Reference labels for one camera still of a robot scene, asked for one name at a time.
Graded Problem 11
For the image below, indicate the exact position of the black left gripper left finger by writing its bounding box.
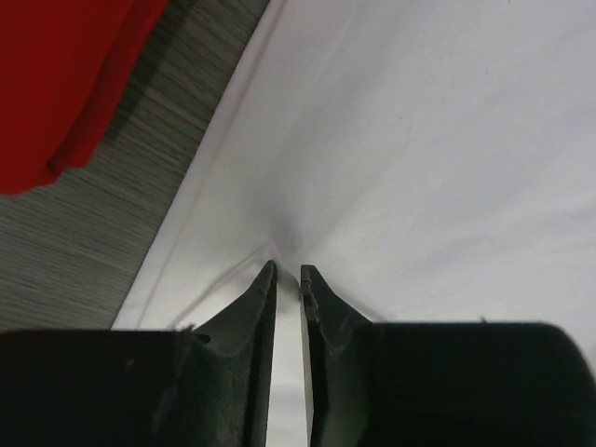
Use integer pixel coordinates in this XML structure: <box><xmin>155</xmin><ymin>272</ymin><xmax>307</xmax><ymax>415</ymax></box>
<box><xmin>1</xmin><ymin>262</ymin><xmax>278</xmax><ymax>446</ymax></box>

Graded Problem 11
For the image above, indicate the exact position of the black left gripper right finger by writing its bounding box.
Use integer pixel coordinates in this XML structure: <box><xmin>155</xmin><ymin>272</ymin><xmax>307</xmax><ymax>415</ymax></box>
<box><xmin>300</xmin><ymin>265</ymin><xmax>595</xmax><ymax>446</ymax></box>

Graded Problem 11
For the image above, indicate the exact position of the white printed t shirt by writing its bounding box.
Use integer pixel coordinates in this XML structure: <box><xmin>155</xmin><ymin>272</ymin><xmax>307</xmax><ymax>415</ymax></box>
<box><xmin>115</xmin><ymin>1</ymin><xmax>595</xmax><ymax>446</ymax></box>

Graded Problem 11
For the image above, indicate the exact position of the folded red t shirt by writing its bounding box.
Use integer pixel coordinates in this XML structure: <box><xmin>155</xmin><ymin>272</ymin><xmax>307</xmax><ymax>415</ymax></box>
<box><xmin>1</xmin><ymin>0</ymin><xmax>167</xmax><ymax>195</ymax></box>

